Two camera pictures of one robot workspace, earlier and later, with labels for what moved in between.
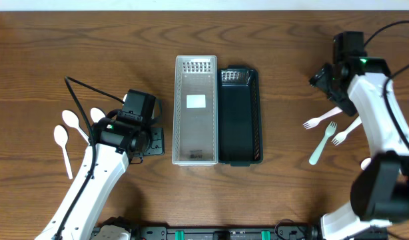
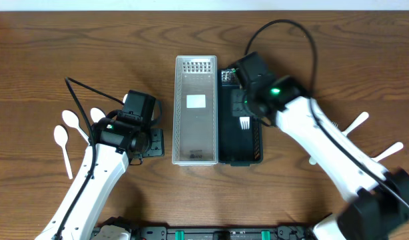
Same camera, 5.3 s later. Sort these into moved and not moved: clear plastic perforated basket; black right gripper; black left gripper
Moved: black right gripper
Not moved: clear plastic perforated basket; black left gripper
